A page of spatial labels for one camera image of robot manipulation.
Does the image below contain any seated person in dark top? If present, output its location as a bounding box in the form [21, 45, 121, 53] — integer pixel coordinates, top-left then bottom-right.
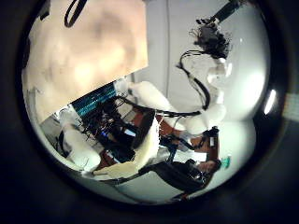
[154, 156, 223, 201]

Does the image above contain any teal lit screen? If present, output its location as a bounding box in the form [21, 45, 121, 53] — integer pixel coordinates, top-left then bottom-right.
[71, 81, 119, 119]

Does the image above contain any black cable loop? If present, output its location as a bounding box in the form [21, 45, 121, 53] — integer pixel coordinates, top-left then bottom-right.
[64, 0, 89, 29]

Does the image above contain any green exit sign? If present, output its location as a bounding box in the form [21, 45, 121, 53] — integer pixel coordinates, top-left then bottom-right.
[221, 155, 233, 169]

